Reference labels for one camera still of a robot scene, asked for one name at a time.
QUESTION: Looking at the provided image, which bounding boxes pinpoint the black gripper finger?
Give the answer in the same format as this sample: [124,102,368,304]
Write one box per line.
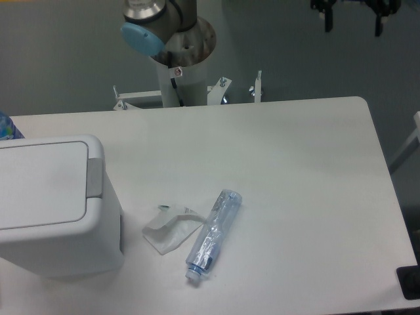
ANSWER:
[310,0,337,32]
[364,0,401,37]

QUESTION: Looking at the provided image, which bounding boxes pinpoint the grey lid push button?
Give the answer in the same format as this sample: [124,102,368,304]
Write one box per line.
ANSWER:
[86,158,104,198]

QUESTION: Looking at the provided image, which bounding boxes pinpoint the white plastic trash can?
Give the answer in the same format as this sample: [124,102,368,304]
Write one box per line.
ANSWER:
[1,135,124,278]

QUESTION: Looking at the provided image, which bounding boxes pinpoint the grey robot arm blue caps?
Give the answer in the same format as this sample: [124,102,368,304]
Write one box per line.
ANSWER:
[121,1,217,68]

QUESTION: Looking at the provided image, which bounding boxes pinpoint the crushed clear plastic bottle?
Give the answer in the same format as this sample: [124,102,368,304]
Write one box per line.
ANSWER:
[185,189,242,284]

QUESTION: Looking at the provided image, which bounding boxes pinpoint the black table clamp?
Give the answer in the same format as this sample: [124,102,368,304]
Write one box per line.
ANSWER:
[396,265,419,301]

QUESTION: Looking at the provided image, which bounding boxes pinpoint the crumpled white plastic wrapper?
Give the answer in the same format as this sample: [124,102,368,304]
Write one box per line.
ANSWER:
[142,204,205,255]

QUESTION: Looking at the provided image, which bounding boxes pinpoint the blue patterned bottle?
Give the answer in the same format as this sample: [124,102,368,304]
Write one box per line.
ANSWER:
[0,112,25,140]

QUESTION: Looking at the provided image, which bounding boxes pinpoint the white frame at right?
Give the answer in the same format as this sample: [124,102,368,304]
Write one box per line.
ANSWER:
[388,112,419,175]

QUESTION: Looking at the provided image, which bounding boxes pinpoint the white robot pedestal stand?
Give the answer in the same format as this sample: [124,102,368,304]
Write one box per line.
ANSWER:
[112,55,265,112]

